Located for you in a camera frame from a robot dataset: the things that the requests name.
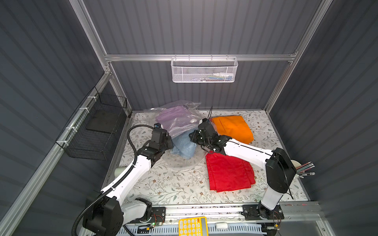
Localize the grey blue garment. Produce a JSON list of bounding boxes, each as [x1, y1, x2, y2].
[[171, 129, 197, 160]]

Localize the lilac garment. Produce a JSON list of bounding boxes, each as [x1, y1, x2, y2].
[[155, 106, 202, 138]]

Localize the clear plastic vacuum bag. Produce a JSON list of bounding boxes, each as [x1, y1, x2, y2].
[[144, 100, 206, 170]]

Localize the orange trousers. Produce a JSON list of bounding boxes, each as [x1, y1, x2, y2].
[[211, 116, 254, 145]]

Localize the red garment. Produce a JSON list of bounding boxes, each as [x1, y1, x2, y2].
[[206, 153, 256, 193]]

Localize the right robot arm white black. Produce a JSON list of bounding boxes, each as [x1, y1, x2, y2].
[[189, 119, 297, 211]]

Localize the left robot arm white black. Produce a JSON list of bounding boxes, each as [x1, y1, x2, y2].
[[71, 123, 173, 236]]

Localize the pale green vacuum pump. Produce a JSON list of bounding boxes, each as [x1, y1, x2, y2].
[[114, 167, 126, 178]]

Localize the white bottle in basket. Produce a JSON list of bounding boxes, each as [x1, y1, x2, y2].
[[213, 72, 234, 80]]

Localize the small white box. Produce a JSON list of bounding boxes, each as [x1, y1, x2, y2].
[[216, 222, 228, 230]]

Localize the yellow calculator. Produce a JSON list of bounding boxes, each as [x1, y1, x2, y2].
[[178, 216, 208, 236]]

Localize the cup with pens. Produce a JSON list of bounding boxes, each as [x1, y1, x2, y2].
[[291, 160, 316, 179]]

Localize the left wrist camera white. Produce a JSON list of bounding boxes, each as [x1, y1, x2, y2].
[[154, 123, 162, 129]]

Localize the white wire mesh basket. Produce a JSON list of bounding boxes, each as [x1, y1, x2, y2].
[[170, 56, 238, 83]]

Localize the black wire mesh basket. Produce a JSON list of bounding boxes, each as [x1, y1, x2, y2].
[[56, 89, 128, 161]]

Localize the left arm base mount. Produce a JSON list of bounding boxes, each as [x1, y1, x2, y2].
[[121, 198, 166, 224]]

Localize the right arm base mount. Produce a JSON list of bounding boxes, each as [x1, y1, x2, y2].
[[241, 202, 284, 220]]

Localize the left black corrugated cable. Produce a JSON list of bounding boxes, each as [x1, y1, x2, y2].
[[70, 124, 156, 236]]

